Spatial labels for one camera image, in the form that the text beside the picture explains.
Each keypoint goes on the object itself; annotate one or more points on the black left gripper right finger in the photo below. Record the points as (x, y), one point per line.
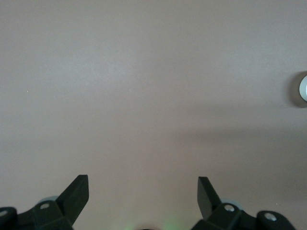
(220, 218)

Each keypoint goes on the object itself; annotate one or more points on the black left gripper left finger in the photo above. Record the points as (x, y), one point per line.
(60, 215)

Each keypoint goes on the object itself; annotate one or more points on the blue bowl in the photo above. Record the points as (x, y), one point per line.
(303, 88)

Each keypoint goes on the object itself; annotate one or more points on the brown table cover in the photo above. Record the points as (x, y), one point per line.
(144, 83)

